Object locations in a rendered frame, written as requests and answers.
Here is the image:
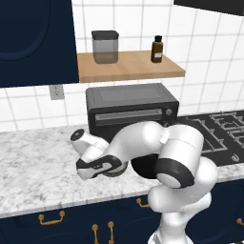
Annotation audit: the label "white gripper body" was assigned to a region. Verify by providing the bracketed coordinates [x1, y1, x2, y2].
[76, 165, 112, 182]

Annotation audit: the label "navy upper cabinet door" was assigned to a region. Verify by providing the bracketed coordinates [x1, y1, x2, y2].
[0, 0, 80, 89]

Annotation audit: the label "navy lower cabinets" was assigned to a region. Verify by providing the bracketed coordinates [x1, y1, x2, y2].
[0, 176, 244, 244]

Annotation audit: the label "black toaster oven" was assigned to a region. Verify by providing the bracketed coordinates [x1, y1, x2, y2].
[85, 82, 180, 143]

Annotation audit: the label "grey jar with black lid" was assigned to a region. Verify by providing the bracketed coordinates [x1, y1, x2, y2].
[91, 30, 120, 65]

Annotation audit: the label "black hob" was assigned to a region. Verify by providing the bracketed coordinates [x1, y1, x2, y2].
[175, 109, 244, 168]

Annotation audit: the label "brown bottle with label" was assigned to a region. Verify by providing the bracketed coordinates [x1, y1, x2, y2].
[150, 34, 165, 64]

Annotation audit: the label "black range hood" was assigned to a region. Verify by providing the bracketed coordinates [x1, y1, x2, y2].
[173, 0, 244, 17]

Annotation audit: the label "gold cabinet door handle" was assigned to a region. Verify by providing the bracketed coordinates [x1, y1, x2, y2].
[91, 223, 100, 244]
[107, 220, 115, 244]

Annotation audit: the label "grey wall outlet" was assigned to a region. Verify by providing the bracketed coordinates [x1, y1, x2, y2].
[49, 84, 66, 101]

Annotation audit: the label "wooden wall shelf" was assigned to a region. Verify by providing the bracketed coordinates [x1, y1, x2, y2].
[77, 50, 187, 84]

